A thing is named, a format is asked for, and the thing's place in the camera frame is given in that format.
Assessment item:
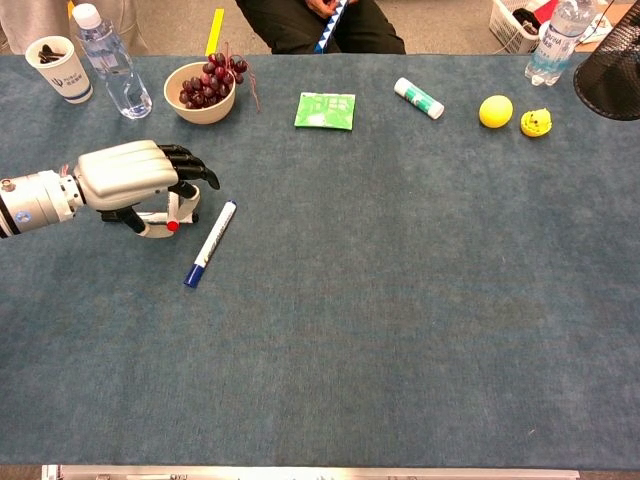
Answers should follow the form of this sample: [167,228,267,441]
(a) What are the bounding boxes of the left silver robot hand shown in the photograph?
[73,139,221,240]

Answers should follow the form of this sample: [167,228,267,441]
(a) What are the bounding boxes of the black capped white marker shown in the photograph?
[134,212,200,225]

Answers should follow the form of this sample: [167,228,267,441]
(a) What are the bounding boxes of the red capped white marker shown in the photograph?
[164,191,184,234]

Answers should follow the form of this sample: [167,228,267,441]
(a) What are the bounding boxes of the blue capped white marker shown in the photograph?
[183,199,239,289]

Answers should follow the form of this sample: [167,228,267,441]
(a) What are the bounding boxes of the black cup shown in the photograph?
[573,0,640,122]

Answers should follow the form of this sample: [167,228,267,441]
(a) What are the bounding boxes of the clear unlabelled water bottle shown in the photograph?
[71,2,154,121]

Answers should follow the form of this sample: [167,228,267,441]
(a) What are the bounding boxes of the beige bowl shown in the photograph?
[163,61,237,126]

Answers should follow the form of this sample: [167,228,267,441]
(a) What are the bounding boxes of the white paper cup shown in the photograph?
[24,35,94,105]

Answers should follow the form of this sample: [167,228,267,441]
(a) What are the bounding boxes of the dark red grape bunch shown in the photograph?
[178,41,262,112]

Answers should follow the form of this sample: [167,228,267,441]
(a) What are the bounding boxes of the dark clips in cup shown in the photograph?
[38,43,67,65]

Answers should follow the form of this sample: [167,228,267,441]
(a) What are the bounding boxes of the yellow ruler strip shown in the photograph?
[204,7,226,57]

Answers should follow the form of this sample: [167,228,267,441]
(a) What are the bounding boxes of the person in grey clothes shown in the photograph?
[0,0,150,56]

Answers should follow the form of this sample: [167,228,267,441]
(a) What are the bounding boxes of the green paper packet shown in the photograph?
[294,91,357,132]

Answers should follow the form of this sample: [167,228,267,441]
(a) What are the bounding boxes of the person in black trousers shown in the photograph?
[234,0,407,56]

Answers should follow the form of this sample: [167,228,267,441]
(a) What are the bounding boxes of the blue table cloth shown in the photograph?
[0,52,640,469]

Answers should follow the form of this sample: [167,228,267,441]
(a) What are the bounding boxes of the blue white folding toy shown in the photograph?
[313,0,351,54]

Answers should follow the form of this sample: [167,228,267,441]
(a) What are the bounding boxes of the white green glue stick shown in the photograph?
[393,76,446,121]

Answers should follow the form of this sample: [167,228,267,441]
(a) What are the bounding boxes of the yellow ball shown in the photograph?
[478,94,515,130]

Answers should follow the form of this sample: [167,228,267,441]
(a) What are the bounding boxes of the white plastic basket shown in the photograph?
[488,0,551,55]

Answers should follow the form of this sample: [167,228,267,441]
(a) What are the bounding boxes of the small yellow toy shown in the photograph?
[519,107,553,139]

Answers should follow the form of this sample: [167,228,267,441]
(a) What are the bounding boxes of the blue labelled water bottle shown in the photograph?
[524,0,596,87]

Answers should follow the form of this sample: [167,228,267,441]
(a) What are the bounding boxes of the aluminium rail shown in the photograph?
[41,464,581,480]

